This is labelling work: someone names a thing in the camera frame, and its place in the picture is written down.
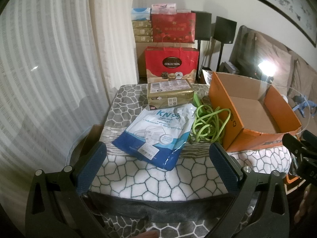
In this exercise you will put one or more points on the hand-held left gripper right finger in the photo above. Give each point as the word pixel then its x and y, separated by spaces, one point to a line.
pixel 223 163

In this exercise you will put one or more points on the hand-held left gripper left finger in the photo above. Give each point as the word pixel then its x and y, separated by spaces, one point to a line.
pixel 95 163

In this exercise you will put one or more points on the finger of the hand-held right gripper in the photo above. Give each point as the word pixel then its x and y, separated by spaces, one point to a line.
pixel 293 143
pixel 311 140

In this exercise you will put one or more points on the green power bank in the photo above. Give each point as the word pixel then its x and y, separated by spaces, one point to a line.
pixel 198 104

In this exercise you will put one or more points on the orange cardboard box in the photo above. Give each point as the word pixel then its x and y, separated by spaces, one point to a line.
pixel 223 99

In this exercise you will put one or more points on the blue white mask packet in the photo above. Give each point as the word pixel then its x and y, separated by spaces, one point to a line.
pixel 153 129

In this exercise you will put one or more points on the gold tissue pack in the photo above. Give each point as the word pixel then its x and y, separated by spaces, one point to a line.
pixel 171 96

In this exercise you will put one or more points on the blue toy figure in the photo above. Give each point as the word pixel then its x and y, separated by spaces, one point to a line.
pixel 303 105

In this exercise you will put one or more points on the white handheld device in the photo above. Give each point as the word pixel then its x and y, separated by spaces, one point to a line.
pixel 284 98

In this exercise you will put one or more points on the brown sofa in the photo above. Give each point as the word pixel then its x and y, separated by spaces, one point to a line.
pixel 299 74

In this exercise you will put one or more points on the portable lamp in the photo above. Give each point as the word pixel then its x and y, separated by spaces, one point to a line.
pixel 267 69

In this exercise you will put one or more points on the brown sofa cushion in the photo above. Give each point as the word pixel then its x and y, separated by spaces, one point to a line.
pixel 272 52

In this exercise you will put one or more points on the small white blue box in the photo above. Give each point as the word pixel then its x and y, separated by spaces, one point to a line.
pixel 230 67

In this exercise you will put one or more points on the black speaker stand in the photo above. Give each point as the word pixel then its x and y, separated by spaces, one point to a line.
pixel 220 57
pixel 201 52

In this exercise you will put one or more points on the white curtain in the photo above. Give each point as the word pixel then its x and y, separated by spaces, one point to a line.
pixel 49 67

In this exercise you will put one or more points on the red gift bag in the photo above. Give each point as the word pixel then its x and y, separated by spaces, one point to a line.
pixel 171 54

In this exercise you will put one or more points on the black speaker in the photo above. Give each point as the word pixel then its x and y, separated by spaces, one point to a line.
pixel 225 29
pixel 201 26

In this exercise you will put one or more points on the gold flat box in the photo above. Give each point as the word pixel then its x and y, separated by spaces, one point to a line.
pixel 143 31
pixel 144 39
pixel 142 24

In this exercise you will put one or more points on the red gift box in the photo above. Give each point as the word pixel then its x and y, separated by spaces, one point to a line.
pixel 173 27

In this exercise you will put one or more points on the blue white tissue pack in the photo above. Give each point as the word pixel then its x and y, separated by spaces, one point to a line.
pixel 140 14

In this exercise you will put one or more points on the pink tissue pack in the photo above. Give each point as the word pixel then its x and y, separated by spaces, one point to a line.
pixel 163 8

